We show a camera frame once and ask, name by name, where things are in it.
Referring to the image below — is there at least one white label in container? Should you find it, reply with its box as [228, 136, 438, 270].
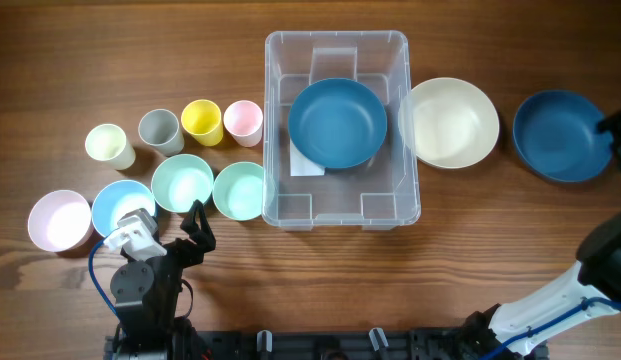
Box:
[290, 142, 325, 177]

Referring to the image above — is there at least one clear plastic storage container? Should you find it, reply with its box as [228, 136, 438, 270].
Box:
[262, 30, 421, 230]

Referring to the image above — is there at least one cream cup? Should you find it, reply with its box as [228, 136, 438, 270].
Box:
[85, 124, 136, 170]

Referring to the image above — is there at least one dark blue bowl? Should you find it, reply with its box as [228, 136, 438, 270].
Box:
[288, 78, 388, 169]
[512, 90, 613, 183]

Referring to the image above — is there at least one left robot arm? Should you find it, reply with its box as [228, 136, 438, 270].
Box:
[104, 200, 216, 359]

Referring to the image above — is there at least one left blue cable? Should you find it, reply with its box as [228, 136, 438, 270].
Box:
[87, 238, 117, 314]

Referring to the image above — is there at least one grey cup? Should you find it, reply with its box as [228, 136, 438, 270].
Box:
[138, 109, 185, 157]

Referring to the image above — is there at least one cream bowl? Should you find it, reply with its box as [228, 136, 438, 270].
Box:
[398, 77, 500, 169]

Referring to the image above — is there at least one yellow cup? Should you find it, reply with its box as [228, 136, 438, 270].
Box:
[181, 99, 223, 147]

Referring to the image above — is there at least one pink cup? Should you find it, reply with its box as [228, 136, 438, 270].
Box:
[223, 100, 264, 147]

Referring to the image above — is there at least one pink small bowl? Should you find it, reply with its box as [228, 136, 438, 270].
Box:
[27, 190, 94, 252]

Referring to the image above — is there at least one mint small bowl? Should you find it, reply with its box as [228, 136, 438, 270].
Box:
[151, 154, 214, 213]
[212, 162, 264, 221]

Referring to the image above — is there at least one light blue small bowl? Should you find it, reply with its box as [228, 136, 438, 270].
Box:
[92, 180, 157, 237]

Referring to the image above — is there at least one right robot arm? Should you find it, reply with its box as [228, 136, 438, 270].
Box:
[455, 213, 621, 359]

